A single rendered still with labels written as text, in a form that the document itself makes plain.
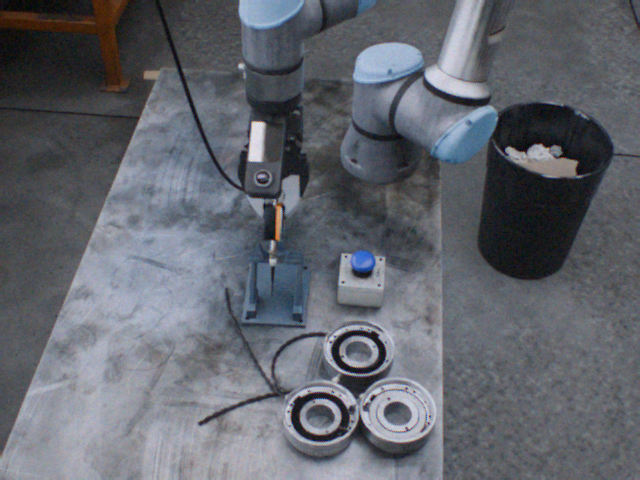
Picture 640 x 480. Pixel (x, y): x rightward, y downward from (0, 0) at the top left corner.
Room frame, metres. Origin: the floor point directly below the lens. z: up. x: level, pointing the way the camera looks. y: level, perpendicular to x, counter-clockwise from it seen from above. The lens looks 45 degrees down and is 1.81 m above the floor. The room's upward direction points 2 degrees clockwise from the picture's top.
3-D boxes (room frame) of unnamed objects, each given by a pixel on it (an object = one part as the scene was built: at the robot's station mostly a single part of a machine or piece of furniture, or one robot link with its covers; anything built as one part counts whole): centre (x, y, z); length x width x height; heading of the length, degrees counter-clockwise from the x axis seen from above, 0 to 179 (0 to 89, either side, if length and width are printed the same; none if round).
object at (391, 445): (0.64, -0.12, 0.82); 0.10 x 0.10 x 0.04
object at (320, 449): (0.64, -0.01, 0.82); 0.10 x 0.10 x 0.04
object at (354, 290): (0.90, -0.07, 0.82); 0.08 x 0.07 x 0.05; 175
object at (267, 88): (0.88, 0.06, 1.22); 0.08 x 0.08 x 0.05
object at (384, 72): (1.23, -0.12, 0.97); 0.13 x 0.12 x 0.14; 44
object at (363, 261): (0.90, -0.07, 0.85); 0.04 x 0.04 x 0.05
